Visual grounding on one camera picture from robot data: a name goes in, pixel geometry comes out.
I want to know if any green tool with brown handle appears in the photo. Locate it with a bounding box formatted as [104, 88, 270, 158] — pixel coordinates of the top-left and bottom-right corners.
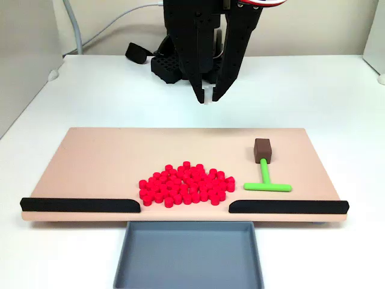
[243, 138, 293, 193]

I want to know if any black table clamp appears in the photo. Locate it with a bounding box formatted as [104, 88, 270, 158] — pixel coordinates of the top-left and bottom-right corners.
[125, 42, 154, 64]

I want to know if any beige flat board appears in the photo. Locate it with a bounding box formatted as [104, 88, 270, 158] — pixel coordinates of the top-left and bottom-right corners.
[21, 127, 350, 223]

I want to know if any grey square tray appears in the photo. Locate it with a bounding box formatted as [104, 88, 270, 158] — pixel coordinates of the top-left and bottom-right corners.
[112, 221, 265, 289]

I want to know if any thin white cable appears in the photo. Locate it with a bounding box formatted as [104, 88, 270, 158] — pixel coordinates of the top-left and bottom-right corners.
[80, 2, 165, 51]

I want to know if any red white black motor wire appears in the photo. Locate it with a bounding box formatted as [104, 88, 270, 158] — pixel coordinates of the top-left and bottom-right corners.
[236, 0, 286, 10]

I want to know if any thick grey cable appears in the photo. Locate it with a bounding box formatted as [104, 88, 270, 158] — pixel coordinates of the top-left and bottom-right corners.
[66, 0, 84, 56]

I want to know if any black board rail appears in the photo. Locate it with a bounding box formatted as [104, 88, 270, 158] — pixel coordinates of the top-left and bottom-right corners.
[19, 197, 141, 214]
[228, 199, 350, 215]

